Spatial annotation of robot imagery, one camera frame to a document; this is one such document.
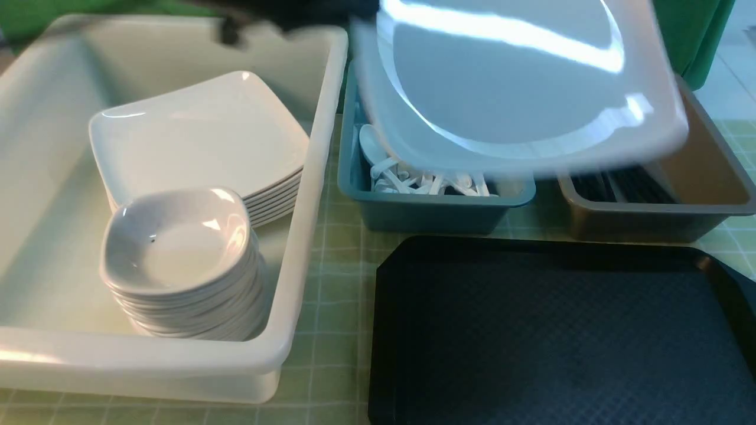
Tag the large white plastic tub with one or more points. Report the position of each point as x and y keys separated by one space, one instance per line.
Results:
x=62 y=331

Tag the brown plastic chopstick bin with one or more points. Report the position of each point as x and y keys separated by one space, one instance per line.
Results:
x=703 y=174

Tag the stack of white square plates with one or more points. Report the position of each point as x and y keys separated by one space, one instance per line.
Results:
x=231 y=131

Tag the white bowl tray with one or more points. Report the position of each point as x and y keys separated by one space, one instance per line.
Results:
x=194 y=223
x=174 y=279

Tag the black serving tray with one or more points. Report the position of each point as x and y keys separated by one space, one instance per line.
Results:
x=493 y=331

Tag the green checked tablecloth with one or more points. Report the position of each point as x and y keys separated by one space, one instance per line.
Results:
x=324 y=379

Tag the black chopsticks in bin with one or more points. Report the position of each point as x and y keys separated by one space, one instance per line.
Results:
x=632 y=185

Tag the stack of white bowls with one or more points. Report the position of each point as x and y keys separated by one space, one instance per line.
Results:
x=236 y=317

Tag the pile of white soup spoons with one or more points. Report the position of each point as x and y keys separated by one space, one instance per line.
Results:
x=388 y=175

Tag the white square rice plate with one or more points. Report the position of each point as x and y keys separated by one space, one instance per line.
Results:
x=531 y=88

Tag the teal plastic spoon bin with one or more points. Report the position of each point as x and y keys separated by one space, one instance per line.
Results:
x=411 y=213

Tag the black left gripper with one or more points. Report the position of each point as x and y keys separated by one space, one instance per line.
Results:
x=288 y=16

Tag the green backdrop cloth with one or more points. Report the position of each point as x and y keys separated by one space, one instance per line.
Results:
x=691 y=30

